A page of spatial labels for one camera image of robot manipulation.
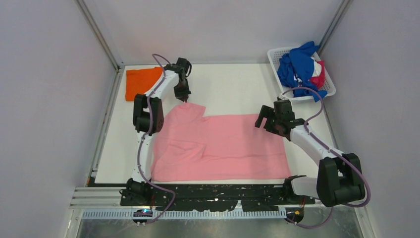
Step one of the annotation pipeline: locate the folded orange t shirt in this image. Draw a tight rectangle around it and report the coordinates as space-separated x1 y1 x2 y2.
125 67 162 102

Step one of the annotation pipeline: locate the pink t shirt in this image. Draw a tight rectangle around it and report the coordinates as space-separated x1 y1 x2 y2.
151 103 291 182

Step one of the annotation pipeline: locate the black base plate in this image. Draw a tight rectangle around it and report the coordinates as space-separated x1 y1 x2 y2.
119 181 315 212

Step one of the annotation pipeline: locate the red white t shirt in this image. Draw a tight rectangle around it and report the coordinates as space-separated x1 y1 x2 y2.
310 59 325 89

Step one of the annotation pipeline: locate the white slotted cable duct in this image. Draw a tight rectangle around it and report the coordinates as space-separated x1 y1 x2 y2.
82 208 286 220

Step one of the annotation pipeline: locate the white plastic basket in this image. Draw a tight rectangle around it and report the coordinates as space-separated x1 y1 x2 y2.
267 46 336 102

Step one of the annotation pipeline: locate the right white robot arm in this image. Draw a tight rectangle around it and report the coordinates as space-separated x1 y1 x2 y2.
255 99 371 207

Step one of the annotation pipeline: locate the blue t shirt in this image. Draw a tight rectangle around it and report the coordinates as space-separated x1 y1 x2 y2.
277 41 327 102

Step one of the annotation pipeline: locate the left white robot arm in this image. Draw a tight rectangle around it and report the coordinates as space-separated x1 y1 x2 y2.
120 58 192 205

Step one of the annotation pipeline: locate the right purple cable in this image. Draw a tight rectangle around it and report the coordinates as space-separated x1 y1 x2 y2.
279 86 372 229

